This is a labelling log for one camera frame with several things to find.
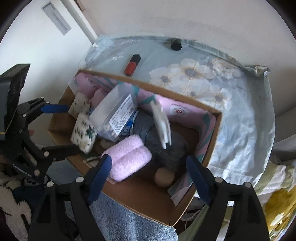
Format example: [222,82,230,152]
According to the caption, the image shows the blue foil package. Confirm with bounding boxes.
[118,109,138,141]

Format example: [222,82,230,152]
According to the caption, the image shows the white plastic wrapper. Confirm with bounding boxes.
[150,100,172,150]

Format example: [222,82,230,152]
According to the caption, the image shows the clear plastic swab box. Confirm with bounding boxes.
[89,84,137,142]

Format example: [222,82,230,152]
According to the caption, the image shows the pink fluffy towel roll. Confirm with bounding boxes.
[102,135,152,182]

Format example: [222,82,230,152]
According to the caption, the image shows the grey folded cloth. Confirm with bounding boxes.
[131,109,189,173]

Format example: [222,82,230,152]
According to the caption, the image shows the brown cardboard box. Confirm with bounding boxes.
[47,68,223,227]

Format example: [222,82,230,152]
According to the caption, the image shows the yellow floral bedding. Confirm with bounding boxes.
[179,162,295,240]

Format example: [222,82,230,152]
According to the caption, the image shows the black round cap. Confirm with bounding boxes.
[167,39,182,51]

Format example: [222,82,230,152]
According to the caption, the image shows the white bear pattern rug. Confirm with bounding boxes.
[1,172,31,240]

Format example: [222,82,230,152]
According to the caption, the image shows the floral light blue tablecloth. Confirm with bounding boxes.
[79,35,275,184]

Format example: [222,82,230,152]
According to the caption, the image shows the white tissue pack black calligraphy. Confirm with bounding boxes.
[70,113,98,154]

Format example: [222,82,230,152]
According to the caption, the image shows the brown sponge ball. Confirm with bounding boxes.
[154,167,175,188]

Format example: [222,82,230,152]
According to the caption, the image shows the blue fluffy towel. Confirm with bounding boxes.
[90,193,178,240]

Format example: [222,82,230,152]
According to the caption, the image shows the white spotted rolled cloth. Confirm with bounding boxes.
[68,92,90,119]

